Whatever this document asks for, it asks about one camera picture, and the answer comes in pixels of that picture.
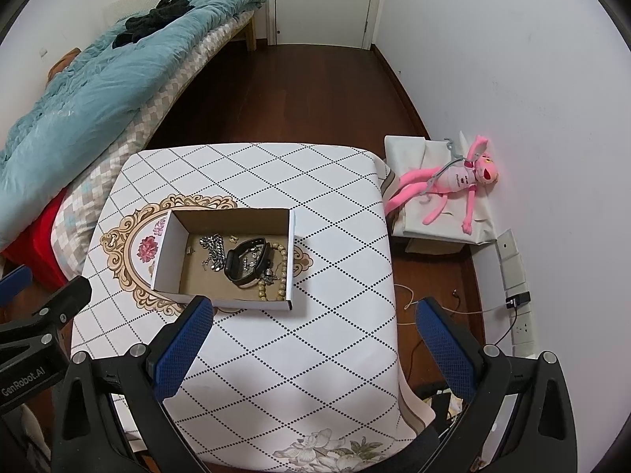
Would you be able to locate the white door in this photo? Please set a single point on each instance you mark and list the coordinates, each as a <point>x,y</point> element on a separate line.
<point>325,5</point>

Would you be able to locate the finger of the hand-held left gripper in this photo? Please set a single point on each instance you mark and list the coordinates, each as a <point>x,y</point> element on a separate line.
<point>66,300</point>
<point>14,283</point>

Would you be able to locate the grey clothes hanger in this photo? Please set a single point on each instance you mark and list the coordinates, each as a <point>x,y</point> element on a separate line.
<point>446,167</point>

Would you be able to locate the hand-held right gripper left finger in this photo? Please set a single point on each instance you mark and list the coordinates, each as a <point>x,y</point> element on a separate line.
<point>183,347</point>

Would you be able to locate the black smart watch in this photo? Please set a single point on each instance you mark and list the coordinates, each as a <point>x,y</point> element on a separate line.
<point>231,261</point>

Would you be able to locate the light blue duvet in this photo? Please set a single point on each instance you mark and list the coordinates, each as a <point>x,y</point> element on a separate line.
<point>98,88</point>

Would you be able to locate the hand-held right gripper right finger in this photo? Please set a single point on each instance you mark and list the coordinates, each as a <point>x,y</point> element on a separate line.
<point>443,350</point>

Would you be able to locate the brown pillow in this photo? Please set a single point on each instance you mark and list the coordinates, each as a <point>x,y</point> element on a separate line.
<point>61,63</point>

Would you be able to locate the red cloth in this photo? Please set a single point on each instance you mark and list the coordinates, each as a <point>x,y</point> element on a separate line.
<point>39,246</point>

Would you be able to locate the black clothes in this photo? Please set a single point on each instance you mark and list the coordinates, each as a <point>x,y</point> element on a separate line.
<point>153,17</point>

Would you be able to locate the white diamond-pattern tablecloth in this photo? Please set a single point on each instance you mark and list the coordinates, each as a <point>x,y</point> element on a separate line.
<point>320,236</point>

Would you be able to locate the white wall socket strip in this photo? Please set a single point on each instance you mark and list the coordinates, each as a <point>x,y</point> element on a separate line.
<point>513,271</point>

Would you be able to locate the wooden bed leg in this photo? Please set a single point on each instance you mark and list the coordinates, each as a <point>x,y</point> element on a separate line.
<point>250,32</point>

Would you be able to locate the cardboard box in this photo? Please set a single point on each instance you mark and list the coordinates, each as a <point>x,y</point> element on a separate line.
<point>197,278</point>

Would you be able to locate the pink plush toy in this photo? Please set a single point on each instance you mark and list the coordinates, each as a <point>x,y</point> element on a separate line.
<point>456,177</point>

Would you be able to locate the black charger plug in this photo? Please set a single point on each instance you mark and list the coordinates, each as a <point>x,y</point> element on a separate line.
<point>518,300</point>

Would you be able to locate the checkered bed sheet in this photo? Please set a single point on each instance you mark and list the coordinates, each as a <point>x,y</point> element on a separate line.
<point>148,118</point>

